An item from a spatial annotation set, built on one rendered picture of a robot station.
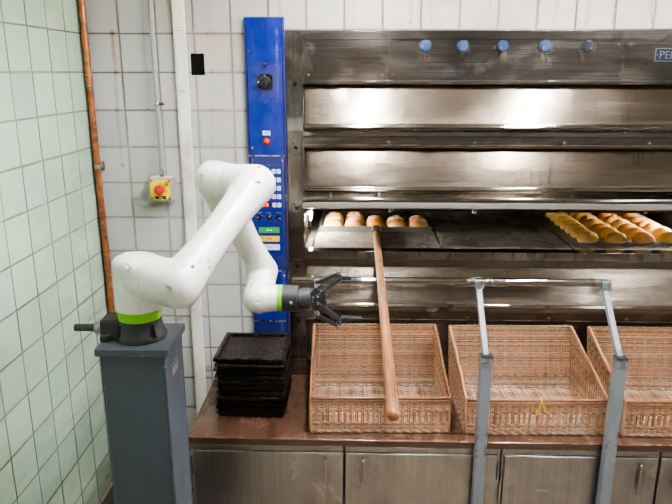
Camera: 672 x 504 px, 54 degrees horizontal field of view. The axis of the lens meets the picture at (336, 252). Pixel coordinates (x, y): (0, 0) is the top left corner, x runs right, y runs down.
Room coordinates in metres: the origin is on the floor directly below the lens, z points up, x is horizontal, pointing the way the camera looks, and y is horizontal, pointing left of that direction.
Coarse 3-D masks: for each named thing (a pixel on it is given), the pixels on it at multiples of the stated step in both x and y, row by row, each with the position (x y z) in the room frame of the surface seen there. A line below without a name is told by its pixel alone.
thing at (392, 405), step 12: (384, 288) 2.21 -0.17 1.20; (384, 300) 2.08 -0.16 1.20; (384, 312) 1.97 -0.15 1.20; (384, 324) 1.87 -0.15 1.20; (384, 336) 1.78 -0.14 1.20; (384, 348) 1.70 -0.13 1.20; (384, 360) 1.62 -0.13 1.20; (384, 372) 1.56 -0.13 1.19; (384, 384) 1.51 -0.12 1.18; (396, 396) 1.42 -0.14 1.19; (396, 408) 1.36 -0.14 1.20; (396, 420) 1.35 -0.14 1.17
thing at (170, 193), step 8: (152, 176) 2.79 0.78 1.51; (168, 176) 2.79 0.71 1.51; (152, 184) 2.74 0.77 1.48; (160, 184) 2.74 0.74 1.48; (152, 192) 2.75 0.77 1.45; (168, 192) 2.74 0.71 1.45; (176, 192) 2.81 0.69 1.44; (152, 200) 2.75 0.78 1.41; (160, 200) 2.75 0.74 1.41; (168, 200) 2.75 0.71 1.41
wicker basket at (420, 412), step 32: (352, 352) 2.72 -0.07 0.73; (416, 352) 2.72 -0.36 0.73; (320, 384) 2.68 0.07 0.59; (352, 384) 2.68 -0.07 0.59; (416, 384) 2.68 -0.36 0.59; (448, 384) 2.37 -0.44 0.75; (320, 416) 2.40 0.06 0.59; (352, 416) 2.41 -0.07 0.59; (384, 416) 2.29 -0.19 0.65; (416, 416) 2.40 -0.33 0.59; (448, 416) 2.29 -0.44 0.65
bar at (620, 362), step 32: (480, 288) 2.39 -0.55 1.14; (608, 288) 2.38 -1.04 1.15; (480, 320) 2.30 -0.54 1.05; (608, 320) 2.30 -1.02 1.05; (480, 384) 2.18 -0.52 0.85; (480, 416) 2.18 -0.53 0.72; (608, 416) 2.18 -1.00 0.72; (480, 448) 2.18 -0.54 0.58; (608, 448) 2.16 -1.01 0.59; (480, 480) 2.18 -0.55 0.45; (608, 480) 2.16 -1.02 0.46
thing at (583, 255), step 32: (320, 256) 2.80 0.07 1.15; (352, 256) 2.79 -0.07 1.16; (384, 256) 2.79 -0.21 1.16; (416, 256) 2.78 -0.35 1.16; (448, 256) 2.78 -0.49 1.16; (480, 256) 2.77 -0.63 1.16; (512, 256) 2.77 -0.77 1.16; (544, 256) 2.76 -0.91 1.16; (576, 256) 2.76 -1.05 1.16; (608, 256) 2.76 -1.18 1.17; (640, 256) 2.75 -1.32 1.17
